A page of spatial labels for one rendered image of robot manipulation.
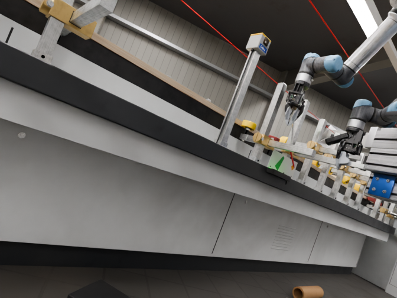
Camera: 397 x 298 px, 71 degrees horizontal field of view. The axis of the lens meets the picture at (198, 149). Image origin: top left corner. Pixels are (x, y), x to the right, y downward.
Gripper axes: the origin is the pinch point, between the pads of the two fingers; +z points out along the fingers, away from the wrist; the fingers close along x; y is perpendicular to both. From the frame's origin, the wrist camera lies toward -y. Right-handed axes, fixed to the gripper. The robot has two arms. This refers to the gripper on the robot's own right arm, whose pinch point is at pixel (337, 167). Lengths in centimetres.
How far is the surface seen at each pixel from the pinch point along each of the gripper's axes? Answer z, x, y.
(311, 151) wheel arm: 0.5, -26.5, -1.0
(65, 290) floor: 82, -94, -35
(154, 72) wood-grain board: -7, -87, -46
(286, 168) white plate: 7.9, -3.3, -24.3
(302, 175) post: 7.2, 19.3, -25.9
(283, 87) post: -27.7, -29.9, -24.5
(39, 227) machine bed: 66, -107, -48
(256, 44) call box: -35, -58, -24
